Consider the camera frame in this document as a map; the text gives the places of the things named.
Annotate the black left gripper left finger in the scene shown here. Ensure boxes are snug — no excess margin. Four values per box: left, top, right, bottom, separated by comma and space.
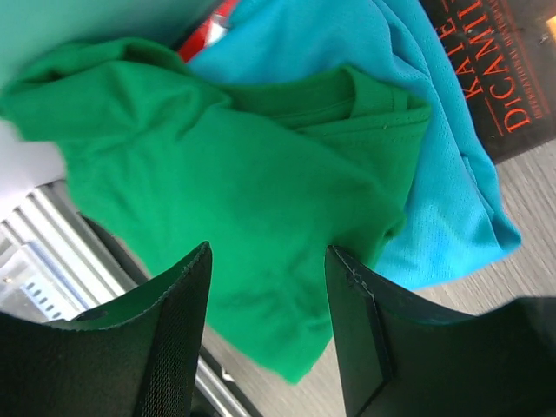
1, 243, 212, 416

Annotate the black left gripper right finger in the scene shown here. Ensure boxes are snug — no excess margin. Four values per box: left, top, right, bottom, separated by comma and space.
325, 246, 555, 416

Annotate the green t shirt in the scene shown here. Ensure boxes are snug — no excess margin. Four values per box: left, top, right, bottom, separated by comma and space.
1, 38, 431, 383

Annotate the brown book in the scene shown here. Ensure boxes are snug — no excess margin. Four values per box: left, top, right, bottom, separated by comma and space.
421, 0, 555, 163

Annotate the blue t shirt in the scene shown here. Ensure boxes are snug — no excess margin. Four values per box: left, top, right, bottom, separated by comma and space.
190, 0, 521, 289

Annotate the red white book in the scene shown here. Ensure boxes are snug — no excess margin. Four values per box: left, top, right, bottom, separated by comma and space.
177, 0, 239, 63

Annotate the teal plastic cutting board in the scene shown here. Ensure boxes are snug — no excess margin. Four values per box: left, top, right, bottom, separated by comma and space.
1, 0, 221, 85

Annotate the perforated cable tray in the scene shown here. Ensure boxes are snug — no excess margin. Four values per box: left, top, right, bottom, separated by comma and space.
1, 240, 90, 322

